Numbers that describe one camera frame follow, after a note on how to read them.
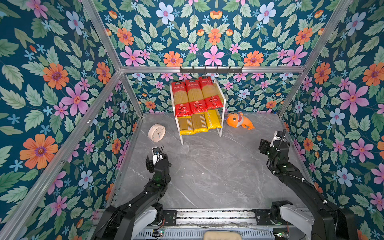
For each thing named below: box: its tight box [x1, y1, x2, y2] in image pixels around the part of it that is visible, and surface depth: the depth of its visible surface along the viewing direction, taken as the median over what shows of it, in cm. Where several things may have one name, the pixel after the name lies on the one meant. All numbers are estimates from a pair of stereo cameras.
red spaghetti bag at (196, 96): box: [185, 79, 208, 115], surface depth 82 cm
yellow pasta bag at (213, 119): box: [204, 108, 223, 130], surface depth 94 cm
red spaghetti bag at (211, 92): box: [198, 76, 223, 109], surface depth 83 cm
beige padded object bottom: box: [203, 231, 243, 240], surface depth 67 cm
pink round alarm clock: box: [148, 123, 166, 143], surface depth 101 cm
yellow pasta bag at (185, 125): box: [177, 115, 194, 136], surface depth 91 cm
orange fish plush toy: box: [226, 112, 255, 130], surface depth 109 cm
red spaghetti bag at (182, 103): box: [171, 81, 192, 118], surface depth 79 cm
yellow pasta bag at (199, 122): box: [191, 112, 209, 133], surface depth 92 cm
